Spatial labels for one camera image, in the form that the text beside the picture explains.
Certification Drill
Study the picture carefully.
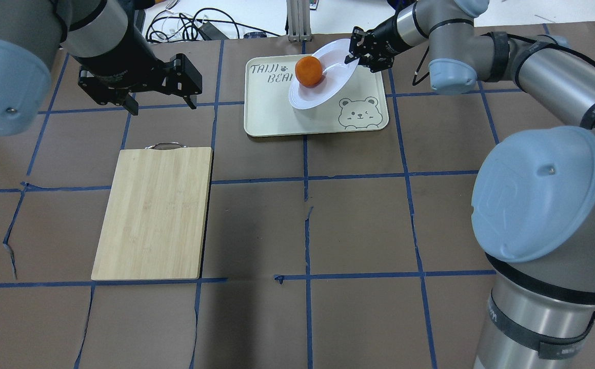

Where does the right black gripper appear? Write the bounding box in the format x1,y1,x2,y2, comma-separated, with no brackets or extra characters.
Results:
345,18,399,72

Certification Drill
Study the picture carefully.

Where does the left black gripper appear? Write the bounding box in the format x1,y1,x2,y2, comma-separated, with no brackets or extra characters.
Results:
77,31,202,115

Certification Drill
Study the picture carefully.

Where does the white round plate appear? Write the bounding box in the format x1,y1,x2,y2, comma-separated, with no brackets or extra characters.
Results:
288,39,358,110

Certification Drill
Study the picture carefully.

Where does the orange fruit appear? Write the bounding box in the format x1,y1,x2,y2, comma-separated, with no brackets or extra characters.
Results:
295,56,324,87

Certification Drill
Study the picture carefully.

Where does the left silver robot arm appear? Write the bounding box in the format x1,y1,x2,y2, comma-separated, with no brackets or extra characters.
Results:
0,1,202,136

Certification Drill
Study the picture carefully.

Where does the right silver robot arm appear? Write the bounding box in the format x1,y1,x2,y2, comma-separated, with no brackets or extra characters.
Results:
345,1,595,368

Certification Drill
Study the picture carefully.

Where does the cream bear tray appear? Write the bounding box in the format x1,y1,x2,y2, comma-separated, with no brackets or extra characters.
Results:
243,55,389,137

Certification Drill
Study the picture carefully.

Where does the black power adapter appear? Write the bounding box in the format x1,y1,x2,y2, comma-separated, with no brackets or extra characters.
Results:
197,23,229,40

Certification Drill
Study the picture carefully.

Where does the bamboo cutting board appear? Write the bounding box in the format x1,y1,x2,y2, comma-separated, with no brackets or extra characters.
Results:
91,145,213,282

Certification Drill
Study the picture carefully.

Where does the aluminium frame post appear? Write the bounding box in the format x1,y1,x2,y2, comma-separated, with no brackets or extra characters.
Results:
286,0,312,42

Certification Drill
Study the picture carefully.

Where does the black cable bundle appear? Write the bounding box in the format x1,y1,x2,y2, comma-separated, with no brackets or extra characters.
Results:
146,7,283,43

